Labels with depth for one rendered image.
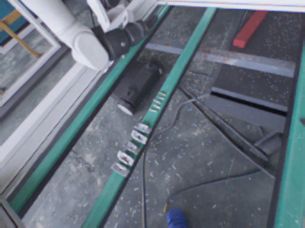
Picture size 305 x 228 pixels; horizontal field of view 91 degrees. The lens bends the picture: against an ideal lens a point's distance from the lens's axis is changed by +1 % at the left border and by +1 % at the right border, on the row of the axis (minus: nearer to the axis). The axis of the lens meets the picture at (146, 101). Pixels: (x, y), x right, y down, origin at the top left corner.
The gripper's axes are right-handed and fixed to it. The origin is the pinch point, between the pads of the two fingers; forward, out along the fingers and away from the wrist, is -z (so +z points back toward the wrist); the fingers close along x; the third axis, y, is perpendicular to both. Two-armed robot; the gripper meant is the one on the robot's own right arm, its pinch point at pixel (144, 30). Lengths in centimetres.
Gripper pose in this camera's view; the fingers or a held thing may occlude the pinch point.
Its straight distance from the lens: 61.9
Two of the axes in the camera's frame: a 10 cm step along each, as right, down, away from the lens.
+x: -4.9, 0.9, 8.7
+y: 5.2, 8.3, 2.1
